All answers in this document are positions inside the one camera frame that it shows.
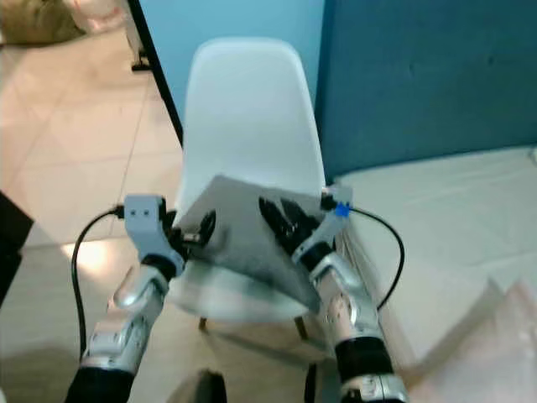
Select olive green bag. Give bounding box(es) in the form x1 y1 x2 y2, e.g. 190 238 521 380
0 0 86 46

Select black slanted frame bar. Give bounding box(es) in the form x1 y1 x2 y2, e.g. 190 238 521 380
126 0 185 145

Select black robot foot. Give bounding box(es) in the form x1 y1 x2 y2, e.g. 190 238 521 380
304 362 321 403
196 369 228 403

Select white bed mattress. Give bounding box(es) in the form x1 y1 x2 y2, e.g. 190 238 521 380
334 144 537 374

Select pink dotted pillow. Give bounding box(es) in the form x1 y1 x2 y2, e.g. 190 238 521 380
404 279 537 403

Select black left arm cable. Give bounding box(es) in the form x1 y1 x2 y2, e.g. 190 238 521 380
70 207 127 360

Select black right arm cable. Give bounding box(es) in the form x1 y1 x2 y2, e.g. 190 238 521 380
349 205 406 312

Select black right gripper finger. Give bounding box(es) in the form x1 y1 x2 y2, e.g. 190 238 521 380
279 200 321 238
258 197 296 249

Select black robot right foot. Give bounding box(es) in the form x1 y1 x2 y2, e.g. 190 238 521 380
304 362 321 403

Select blue padded headboard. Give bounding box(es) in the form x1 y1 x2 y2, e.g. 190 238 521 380
314 0 537 179

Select white plastic bag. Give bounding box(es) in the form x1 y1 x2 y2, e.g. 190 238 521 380
67 0 132 35

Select white plastic shell chair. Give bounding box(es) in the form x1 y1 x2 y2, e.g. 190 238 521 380
166 37 328 342

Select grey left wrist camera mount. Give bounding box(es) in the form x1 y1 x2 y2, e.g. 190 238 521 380
124 194 178 263

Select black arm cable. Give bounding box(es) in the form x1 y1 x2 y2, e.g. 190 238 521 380
349 205 406 312
70 207 127 360

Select black tripod stand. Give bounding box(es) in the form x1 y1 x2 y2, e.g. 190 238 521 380
124 0 150 71

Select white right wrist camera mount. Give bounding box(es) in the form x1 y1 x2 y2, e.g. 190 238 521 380
319 184 355 246

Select grey square pillow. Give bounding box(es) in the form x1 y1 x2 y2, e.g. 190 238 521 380
175 174 338 314

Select black robot left foot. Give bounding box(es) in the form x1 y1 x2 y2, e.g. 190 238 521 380
196 369 228 403

